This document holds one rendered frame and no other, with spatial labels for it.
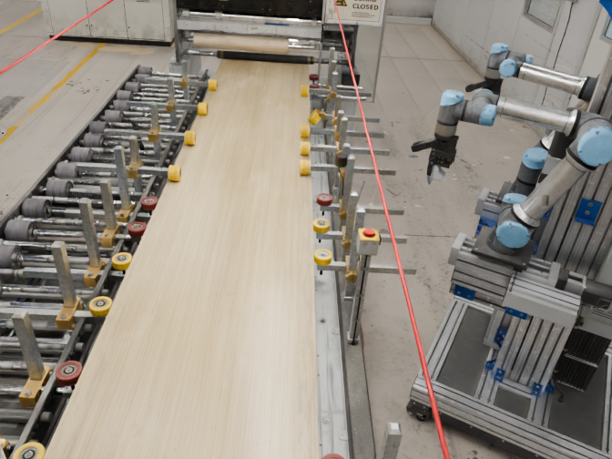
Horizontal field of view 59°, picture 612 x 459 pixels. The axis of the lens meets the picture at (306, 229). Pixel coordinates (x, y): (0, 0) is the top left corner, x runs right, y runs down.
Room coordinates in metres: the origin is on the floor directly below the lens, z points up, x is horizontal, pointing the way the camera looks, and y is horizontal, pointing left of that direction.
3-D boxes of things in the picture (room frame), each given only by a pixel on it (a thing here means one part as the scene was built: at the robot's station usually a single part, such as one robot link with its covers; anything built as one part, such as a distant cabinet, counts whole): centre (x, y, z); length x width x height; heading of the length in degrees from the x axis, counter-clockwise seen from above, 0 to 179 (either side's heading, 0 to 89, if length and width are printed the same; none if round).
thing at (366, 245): (1.60, -0.22, 1.18); 0.07 x 0.07 x 0.08; 3
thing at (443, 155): (1.85, -0.48, 1.46); 0.09 x 0.08 x 0.12; 64
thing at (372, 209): (2.41, -0.28, 0.84); 0.43 x 0.03 x 0.04; 93
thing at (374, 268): (1.91, -0.28, 0.84); 0.43 x 0.03 x 0.04; 93
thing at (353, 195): (2.11, -0.20, 0.87); 0.03 x 0.03 x 0.48; 3
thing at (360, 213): (1.86, -0.21, 0.93); 0.03 x 0.03 x 0.48; 3
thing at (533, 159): (2.33, -1.05, 1.21); 0.13 x 0.12 x 0.14; 147
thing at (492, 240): (1.88, -0.83, 1.09); 0.15 x 0.15 x 0.10
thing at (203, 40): (4.69, 0.46, 1.05); 1.43 x 0.12 x 0.12; 93
